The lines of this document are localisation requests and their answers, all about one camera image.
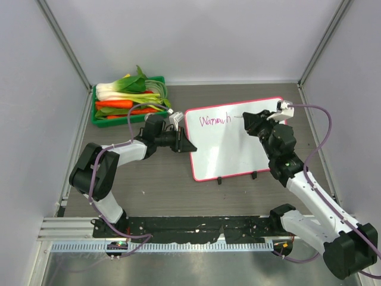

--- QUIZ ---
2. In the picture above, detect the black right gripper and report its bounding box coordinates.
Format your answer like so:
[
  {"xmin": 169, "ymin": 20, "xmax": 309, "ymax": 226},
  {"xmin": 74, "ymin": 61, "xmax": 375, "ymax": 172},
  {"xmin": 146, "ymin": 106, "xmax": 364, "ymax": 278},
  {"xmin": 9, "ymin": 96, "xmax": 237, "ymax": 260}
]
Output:
[{"xmin": 243, "ymin": 110, "xmax": 281, "ymax": 160}]

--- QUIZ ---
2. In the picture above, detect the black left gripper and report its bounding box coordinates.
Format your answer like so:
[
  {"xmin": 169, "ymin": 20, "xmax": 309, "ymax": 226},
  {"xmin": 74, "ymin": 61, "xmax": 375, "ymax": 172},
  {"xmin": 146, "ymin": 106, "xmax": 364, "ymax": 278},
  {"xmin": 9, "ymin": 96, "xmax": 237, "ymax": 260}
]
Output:
[{"xmin": 155, "ymin": 126, "xmax": 196, "ymax": 154}]

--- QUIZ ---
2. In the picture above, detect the pink framed whiteboard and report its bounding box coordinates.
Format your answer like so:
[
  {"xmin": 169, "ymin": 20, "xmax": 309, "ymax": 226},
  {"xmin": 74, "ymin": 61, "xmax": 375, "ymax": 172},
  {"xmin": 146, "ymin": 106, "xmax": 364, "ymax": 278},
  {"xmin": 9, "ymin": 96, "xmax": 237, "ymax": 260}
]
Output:
[{"xmin": 185, "ymin": 97, "xmax": 282, "ymax": 182}]

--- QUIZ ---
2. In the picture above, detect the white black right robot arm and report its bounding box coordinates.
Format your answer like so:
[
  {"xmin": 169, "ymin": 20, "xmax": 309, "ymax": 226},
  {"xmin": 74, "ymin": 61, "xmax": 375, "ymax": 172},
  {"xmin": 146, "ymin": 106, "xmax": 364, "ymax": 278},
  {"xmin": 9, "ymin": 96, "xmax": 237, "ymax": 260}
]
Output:
[{"xmin": 243, "ymin": 110, "xmax": 380, "ymax": 279}]

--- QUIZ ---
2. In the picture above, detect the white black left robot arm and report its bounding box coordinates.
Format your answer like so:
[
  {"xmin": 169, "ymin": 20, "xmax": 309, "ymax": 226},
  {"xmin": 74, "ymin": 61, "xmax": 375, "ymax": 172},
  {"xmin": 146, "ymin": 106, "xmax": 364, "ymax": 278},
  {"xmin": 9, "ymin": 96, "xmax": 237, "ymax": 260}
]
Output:
[{"xmin": 69, "ymin": 112, "xmax": 197, "ymax": 238}]

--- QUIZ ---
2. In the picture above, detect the blue silver energy drink can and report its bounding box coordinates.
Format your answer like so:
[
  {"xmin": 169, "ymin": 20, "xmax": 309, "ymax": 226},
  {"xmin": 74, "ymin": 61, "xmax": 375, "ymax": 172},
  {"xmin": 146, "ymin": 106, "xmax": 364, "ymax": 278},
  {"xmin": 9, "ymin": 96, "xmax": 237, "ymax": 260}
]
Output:
[{"xmin": 145, "ymin": 113, "xmax": 156, "ymax": 120}]

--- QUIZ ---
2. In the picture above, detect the green onion toy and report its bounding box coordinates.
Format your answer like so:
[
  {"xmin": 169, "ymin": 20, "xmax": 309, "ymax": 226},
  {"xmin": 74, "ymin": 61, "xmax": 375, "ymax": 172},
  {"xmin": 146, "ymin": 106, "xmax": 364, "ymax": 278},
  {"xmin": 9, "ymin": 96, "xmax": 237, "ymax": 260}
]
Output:
[{"xmin": 96, "ymin": 92, "xmax": 171, "ymax": 110}]

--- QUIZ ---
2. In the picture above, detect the bok choy toy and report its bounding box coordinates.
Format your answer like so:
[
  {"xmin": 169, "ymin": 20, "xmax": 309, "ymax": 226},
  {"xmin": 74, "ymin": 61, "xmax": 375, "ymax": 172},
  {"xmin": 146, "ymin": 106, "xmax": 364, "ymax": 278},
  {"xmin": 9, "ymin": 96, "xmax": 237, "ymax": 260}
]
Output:
[{"xmin": 96, "ymin": 66, "xmax": 148, "ymax": 94}]

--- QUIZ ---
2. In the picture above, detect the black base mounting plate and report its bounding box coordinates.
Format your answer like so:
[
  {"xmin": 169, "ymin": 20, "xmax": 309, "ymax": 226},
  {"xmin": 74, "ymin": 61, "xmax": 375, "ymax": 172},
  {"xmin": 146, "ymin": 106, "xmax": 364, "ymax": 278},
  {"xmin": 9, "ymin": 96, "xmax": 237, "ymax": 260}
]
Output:
[{"xmin": 92, "ymin": 214, "xmax": 298, "ymax": 244}]

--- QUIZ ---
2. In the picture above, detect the green leaf vegetable toy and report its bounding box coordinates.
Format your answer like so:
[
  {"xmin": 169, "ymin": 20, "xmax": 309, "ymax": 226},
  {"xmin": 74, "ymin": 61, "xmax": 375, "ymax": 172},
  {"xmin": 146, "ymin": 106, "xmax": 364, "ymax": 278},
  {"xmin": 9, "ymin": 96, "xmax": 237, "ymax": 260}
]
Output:
[{"xmin": 94, "ymin": 107, "xmax": 129, "ymax": 120}]

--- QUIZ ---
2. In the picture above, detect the green plastic tray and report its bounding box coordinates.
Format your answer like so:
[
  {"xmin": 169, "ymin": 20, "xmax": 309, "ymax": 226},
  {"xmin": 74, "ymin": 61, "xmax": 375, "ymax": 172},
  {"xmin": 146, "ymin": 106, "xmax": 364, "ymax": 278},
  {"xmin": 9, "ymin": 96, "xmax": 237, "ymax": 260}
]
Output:
[{"xmin": 90, "ymin": 75, "xmax": 173, "ymax": 129}]

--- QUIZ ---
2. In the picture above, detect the orange carrot toy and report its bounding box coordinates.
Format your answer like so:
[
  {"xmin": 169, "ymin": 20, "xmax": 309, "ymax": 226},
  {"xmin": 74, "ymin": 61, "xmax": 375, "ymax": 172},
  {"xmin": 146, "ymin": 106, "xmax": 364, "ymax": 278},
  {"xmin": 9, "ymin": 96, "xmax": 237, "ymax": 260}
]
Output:
[{"xmin": 95, "ymin": 100, "xmax": 134, "ymax": 109}]

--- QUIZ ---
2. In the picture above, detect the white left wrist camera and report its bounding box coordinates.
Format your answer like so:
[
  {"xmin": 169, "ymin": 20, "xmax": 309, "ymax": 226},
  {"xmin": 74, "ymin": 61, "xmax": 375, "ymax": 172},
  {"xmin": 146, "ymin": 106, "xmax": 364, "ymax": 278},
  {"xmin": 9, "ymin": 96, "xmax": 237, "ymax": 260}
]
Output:
[{"xmin": 169, "ymin": 111, "xmax": 184, "ymax": 130}]

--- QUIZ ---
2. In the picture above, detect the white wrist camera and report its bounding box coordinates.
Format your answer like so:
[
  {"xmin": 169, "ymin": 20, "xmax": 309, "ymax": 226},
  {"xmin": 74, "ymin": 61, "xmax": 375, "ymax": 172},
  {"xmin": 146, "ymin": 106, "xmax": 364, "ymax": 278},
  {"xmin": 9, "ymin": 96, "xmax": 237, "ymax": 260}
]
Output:
[
  {"xmin": 169, "ymin": 111, "xmax": 184, "ymax": 130},
  {"xmin": 267, "ymin": 100, "xmax": 295, "ymax": 122}
]

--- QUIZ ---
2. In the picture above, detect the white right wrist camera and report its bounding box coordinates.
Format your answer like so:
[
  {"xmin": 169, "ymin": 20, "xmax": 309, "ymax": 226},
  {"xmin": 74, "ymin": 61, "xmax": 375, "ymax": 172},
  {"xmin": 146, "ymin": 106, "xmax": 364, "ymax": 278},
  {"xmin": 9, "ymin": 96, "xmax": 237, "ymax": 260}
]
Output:
[{"xmin": 267, "ymin": 100, "xmax": 295, "ymax": 122}]

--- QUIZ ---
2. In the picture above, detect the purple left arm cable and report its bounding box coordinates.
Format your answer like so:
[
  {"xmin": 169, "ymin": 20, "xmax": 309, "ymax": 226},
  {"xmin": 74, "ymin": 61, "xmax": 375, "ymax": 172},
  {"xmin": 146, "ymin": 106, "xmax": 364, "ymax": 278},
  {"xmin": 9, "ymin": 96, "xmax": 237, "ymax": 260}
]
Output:
[{"xmin": 89, "ymin": 103, "xmax": 173, "ymax": 259}]

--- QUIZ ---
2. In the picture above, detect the white slotted cable duct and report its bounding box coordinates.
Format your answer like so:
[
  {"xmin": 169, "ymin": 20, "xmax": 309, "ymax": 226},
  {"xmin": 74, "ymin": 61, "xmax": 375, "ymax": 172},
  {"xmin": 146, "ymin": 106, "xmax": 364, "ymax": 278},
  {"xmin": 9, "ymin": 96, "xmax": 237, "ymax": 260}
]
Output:
[{"xmin": 51, "ymin": 240, "xmax": 274, "ymax": 253}]

